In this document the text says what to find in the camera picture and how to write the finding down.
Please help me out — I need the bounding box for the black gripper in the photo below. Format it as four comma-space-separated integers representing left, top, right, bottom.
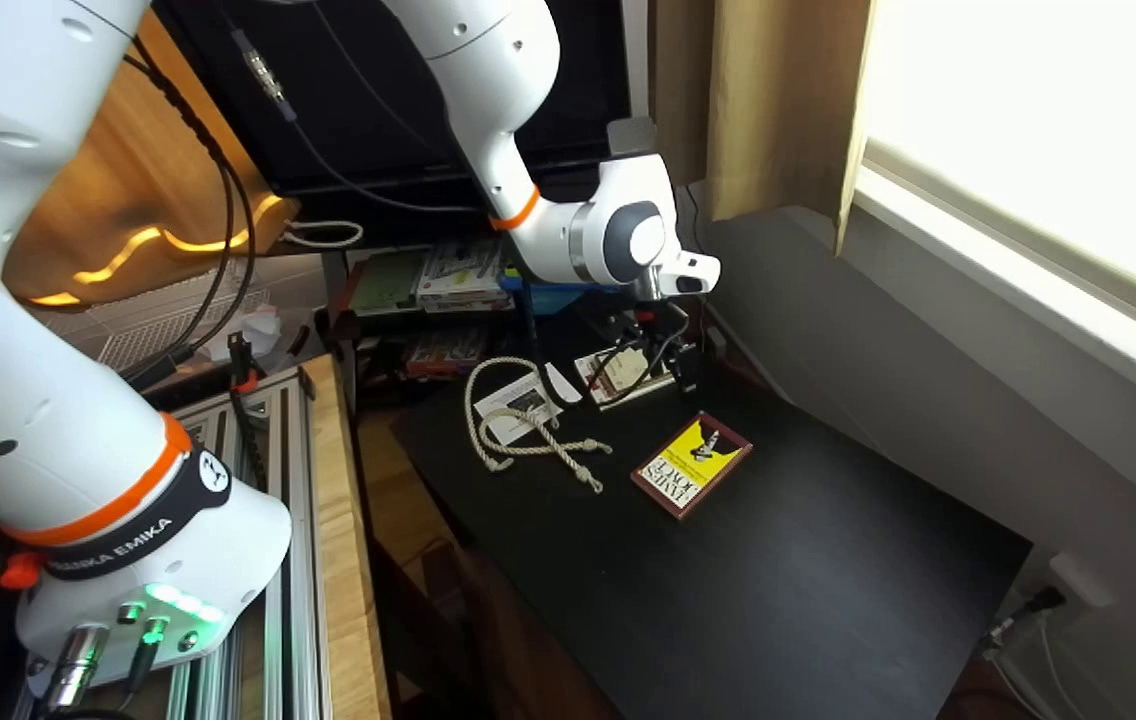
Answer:
624, 305, 697, 365

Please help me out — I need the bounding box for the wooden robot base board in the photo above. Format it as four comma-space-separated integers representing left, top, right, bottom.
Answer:
305, 355, 394, 720

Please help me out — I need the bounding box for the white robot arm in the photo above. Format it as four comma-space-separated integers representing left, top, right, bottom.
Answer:
0, 0, 722, 693

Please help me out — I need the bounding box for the white booklet with picture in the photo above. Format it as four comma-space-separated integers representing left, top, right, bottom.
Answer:
476, 370, 559, 446

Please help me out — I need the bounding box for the green blue box stack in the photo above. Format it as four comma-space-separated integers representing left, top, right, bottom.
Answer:
352, 234, 526, 315

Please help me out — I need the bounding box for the left tan curtain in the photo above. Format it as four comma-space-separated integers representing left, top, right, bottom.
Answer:
647, 0, 877, 246

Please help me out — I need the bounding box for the black television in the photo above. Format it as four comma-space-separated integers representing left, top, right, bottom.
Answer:
154, 0, 633, 240

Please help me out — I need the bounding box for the white rope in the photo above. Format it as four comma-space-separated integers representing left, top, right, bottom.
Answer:
460, 352, 616, 497

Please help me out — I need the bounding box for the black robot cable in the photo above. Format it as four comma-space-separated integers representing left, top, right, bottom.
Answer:
124, 0, 482, 391

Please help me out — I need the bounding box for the aluminium rail frame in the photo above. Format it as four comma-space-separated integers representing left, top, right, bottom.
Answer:
5, 366, 333, 720

